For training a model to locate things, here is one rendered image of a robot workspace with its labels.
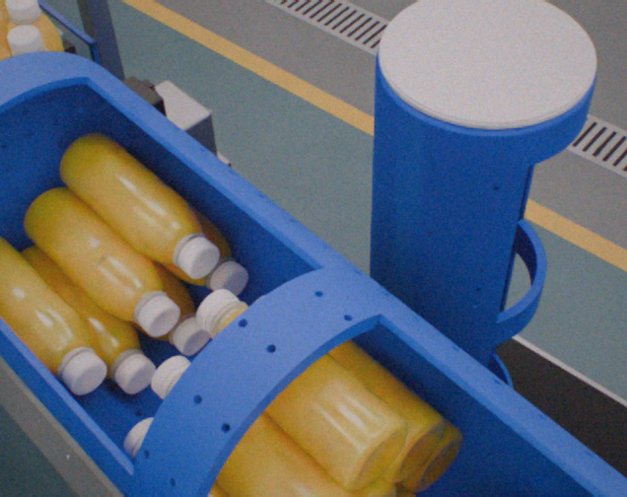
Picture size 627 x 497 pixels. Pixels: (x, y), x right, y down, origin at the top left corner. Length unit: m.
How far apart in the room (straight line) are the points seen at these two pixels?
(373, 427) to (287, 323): 0.10
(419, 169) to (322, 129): 1.44
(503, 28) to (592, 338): 1.12
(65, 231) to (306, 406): 0.37
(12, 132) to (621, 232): 1.77
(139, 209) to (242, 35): 2.11
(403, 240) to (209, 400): 0.71
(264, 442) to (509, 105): 0.60
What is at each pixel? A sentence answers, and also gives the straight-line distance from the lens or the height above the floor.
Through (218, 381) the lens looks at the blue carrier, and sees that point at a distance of 0.72.
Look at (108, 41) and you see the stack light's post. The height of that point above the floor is 0.83.
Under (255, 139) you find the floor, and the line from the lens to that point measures 2.67.
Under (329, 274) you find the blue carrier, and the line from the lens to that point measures 0.78.
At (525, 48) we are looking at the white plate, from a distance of 1.30.
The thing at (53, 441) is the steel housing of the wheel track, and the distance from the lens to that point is 1.13.
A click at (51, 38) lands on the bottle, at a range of 1.33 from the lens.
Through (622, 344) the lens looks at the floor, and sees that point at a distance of 2.30.
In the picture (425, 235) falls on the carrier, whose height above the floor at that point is 0.81.
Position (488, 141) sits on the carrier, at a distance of 1.19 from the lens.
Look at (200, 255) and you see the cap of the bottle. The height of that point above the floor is 1.12.
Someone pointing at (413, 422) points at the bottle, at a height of 1.14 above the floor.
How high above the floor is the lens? 1.82
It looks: 50 degrees down
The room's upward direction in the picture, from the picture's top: 2 degrees counter-clockwise
